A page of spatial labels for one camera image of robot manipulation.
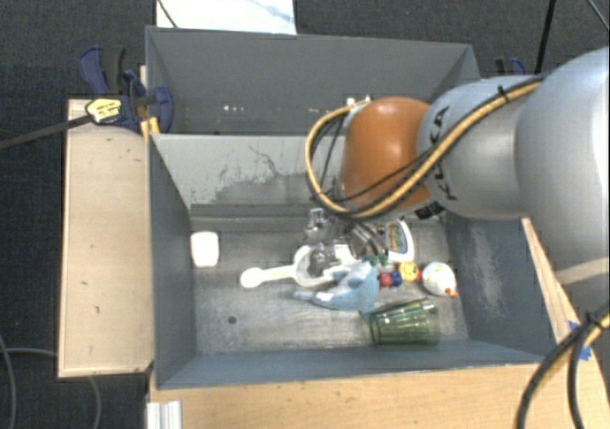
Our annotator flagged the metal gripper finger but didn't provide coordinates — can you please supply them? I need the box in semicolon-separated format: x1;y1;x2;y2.
306;207;335;243
307;245;337;278

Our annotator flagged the light blue toy animal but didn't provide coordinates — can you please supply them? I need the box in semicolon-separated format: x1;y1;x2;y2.
291;259;382;315

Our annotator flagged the white plastic scoop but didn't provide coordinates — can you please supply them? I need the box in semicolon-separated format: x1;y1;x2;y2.
238;243;364;291

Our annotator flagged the yellow toy ball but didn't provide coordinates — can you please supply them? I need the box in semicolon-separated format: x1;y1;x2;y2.
398;260;422;283

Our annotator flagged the grey metal bin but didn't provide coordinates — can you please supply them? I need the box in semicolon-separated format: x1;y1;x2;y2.
144;25;559;391

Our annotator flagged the white toy chicken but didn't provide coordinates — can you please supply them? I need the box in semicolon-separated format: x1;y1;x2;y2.
420;260;459;299

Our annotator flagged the green glass cup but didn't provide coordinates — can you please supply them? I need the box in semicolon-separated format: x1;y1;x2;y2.
368;297;442;347

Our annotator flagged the small white cup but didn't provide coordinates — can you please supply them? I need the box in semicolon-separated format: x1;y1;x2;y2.
190;231;221;269

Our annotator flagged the pale wood board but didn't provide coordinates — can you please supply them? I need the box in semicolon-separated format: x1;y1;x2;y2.
57;97;155;378

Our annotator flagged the black cylinder on white bracket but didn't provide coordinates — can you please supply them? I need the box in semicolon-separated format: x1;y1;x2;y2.
413;201;445;222

